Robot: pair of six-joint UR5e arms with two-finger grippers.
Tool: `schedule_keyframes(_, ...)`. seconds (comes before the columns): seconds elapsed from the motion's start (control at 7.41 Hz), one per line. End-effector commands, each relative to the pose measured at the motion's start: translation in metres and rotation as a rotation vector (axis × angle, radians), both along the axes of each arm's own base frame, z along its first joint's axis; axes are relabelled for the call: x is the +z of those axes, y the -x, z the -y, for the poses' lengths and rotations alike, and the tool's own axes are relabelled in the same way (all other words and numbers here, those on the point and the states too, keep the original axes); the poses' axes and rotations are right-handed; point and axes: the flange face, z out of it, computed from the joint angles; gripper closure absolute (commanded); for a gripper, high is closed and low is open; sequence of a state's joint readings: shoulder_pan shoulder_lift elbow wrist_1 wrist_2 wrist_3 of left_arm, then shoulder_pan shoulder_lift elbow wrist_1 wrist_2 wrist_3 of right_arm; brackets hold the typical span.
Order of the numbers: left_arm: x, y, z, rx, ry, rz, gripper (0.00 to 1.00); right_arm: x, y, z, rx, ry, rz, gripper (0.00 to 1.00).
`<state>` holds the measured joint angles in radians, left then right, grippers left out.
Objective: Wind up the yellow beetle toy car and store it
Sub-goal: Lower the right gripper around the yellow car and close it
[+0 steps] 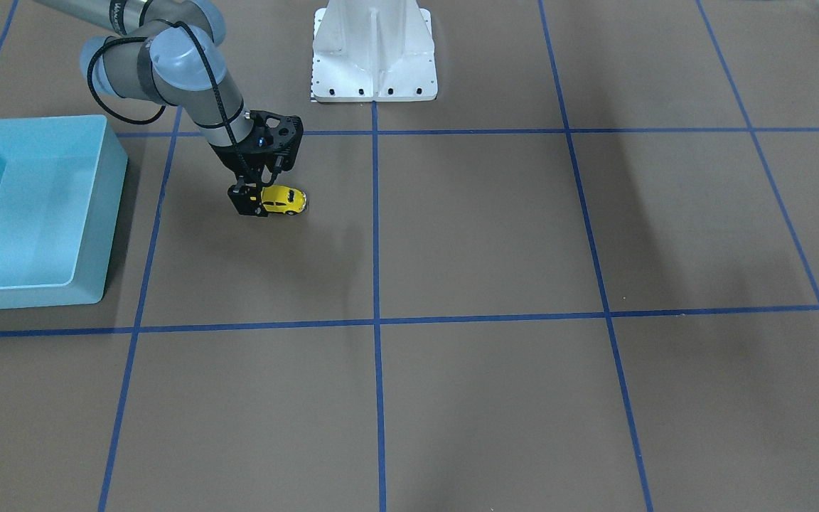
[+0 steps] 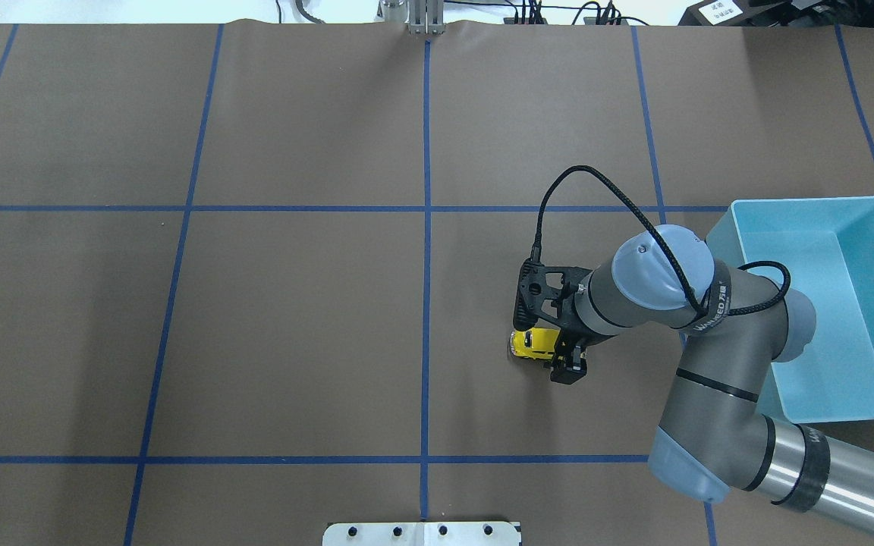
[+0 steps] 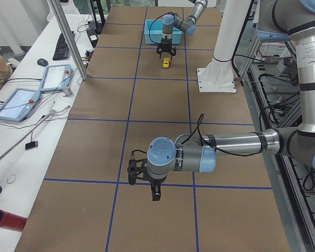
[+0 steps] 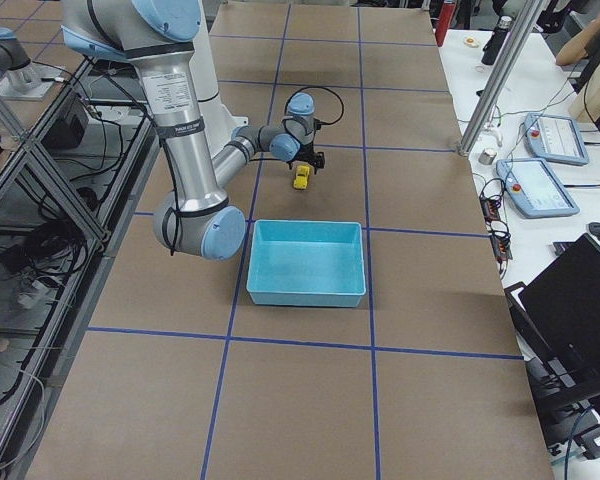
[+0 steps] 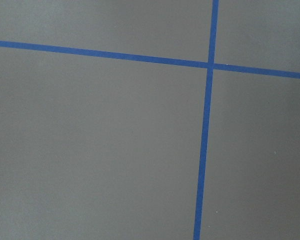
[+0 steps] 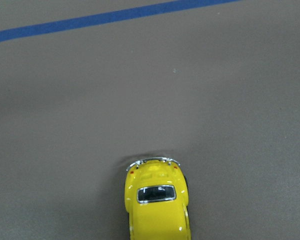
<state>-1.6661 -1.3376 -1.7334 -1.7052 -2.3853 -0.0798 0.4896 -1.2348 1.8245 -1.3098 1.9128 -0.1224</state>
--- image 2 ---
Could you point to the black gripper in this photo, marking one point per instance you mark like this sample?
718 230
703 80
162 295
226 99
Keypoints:
568 338

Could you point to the yellow beetle toy car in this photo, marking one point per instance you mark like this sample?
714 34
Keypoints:
535 343

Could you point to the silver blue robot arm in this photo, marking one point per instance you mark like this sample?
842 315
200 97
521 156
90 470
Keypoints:
710 438

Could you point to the light blue plastic bin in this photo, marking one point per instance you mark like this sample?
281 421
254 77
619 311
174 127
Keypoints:
827 245

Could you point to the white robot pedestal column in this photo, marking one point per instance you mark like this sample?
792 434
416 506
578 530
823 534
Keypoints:
424 533

